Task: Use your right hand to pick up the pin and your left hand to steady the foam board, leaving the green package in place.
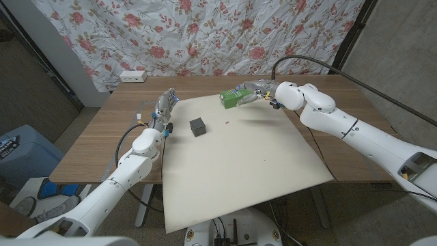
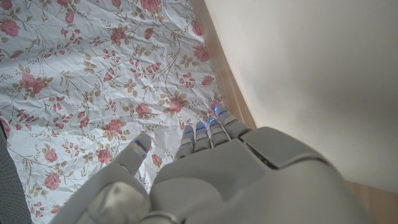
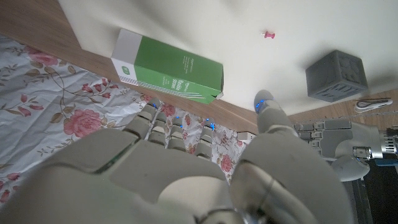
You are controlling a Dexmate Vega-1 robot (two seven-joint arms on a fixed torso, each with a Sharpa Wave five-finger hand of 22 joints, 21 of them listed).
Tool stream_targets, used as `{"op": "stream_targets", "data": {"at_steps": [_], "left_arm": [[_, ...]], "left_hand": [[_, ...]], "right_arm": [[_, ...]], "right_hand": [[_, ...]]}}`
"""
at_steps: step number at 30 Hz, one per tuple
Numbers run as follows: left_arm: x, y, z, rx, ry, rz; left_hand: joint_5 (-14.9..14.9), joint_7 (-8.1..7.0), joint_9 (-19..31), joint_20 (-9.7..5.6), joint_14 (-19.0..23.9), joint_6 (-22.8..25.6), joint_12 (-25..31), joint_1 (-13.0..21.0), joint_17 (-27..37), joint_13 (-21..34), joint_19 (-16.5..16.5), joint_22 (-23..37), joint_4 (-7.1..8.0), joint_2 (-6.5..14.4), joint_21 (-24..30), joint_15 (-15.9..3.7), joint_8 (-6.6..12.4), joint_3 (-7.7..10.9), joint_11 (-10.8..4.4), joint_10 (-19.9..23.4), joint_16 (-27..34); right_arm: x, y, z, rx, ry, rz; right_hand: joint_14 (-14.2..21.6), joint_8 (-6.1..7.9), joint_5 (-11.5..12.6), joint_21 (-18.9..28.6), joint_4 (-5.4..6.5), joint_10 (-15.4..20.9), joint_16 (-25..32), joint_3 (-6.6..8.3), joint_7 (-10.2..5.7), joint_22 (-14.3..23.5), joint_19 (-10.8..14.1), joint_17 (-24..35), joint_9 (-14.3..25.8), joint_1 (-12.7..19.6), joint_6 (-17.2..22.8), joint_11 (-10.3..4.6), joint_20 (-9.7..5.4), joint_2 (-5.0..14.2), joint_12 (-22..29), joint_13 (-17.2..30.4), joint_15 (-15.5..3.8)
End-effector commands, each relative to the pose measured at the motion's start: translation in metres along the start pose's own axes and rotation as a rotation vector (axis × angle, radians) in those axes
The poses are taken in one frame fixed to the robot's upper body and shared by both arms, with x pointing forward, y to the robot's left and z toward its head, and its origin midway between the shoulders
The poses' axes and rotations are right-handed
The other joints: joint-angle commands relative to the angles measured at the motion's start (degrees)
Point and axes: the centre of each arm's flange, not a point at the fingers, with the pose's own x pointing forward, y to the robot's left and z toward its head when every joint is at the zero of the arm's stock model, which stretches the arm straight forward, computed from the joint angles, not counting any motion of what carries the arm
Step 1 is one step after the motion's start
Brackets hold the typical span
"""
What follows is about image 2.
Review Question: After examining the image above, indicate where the floral backdrop cloth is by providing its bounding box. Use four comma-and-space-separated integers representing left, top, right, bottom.
0, 0, 259, 224

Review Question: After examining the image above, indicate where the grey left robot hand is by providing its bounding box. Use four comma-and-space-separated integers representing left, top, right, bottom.
49, 105, 377, 224

